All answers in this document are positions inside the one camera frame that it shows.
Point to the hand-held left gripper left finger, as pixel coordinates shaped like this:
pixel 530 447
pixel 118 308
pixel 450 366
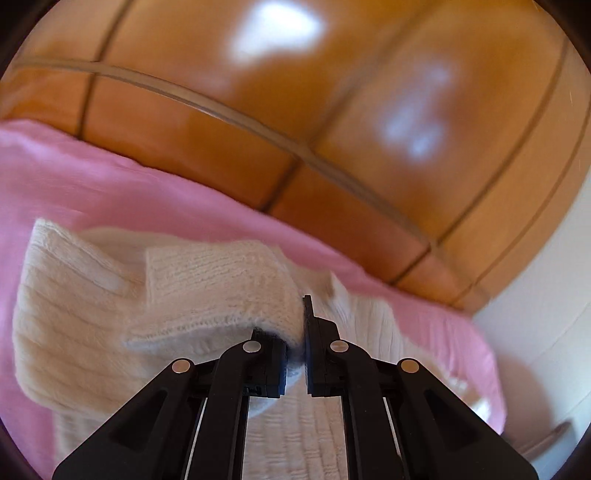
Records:
pixel 271 369

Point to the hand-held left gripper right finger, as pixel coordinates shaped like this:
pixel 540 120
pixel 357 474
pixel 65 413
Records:
pixel 315 353

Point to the cream knit sweater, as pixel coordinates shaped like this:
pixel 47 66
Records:
pixel 83 318

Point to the pink bed sheet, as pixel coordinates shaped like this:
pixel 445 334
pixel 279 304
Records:
pixel 87 180

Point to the wooden panelled headboard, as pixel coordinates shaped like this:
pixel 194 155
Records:
pixel 295 83

